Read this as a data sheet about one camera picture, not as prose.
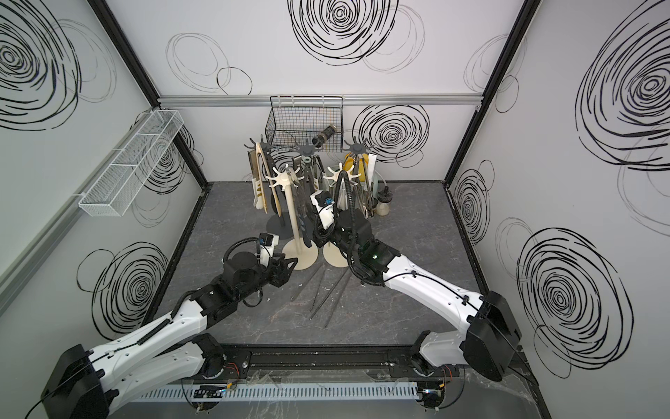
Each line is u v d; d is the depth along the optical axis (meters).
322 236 0.59
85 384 0.39
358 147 0.75
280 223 1.04
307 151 0.74
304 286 0.89
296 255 0.96
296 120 0.96
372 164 0.75
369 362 0.75
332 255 0.97
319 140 0.89
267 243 0.67
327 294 0.88
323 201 0.59
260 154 0.72
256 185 0.81
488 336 0.40
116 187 0.73
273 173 0.69
